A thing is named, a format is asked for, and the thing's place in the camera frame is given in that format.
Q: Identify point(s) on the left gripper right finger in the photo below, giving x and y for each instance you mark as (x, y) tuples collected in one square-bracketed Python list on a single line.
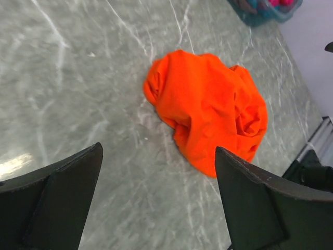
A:
[(266, 211)]

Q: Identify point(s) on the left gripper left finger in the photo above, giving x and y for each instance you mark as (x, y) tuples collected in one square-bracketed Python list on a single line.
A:
[(48, 208)]

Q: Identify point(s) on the orange t-shirt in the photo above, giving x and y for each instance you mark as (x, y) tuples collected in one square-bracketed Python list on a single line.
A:
[(208, 105)]

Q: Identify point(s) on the teal plastic laundry basket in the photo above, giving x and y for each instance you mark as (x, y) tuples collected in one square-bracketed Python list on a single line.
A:
[(252, 18)]

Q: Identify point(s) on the blue t-shirt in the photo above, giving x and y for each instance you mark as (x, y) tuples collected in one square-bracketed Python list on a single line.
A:
[(259, 5)]

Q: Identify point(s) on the magenta t-shirt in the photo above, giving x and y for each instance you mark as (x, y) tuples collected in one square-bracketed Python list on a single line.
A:
[(283, 3)]

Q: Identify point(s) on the aluminium frame rails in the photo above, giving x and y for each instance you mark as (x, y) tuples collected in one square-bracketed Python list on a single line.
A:
[(321, 143)]

